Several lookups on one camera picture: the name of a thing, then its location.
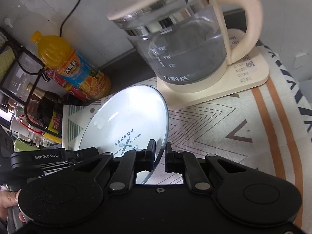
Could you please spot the patterned white table cloth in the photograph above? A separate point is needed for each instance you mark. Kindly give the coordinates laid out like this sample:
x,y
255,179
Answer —
x,y
267,128

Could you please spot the person's left hand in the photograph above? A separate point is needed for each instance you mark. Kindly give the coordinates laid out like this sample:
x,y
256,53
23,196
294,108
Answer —
x,y
8,199

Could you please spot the cream kettle base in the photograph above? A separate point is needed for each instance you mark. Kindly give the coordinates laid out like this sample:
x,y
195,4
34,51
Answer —
x,y
249,72

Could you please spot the glass kettle with cream handle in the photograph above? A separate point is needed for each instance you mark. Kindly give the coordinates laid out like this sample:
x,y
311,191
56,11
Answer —
x,y
186,41

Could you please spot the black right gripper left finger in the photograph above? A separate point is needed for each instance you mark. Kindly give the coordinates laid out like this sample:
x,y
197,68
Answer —
x,y
132,162

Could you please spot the black metal shelf rack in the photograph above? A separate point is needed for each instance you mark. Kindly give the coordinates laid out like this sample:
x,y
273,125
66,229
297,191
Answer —
x,y
21,72

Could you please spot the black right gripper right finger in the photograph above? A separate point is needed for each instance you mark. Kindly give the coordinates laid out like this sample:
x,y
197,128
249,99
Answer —
x,y
186,164

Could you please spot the white plate with blue logo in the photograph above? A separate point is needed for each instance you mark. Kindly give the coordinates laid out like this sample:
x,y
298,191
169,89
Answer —
x,y
128,121

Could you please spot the dark soy sauce bottle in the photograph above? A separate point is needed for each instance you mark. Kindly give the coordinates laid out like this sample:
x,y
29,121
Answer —
x,y
45,109

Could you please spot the orange juice bottle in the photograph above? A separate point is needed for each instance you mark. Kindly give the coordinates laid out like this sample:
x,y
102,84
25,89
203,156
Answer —
x,y
57,54

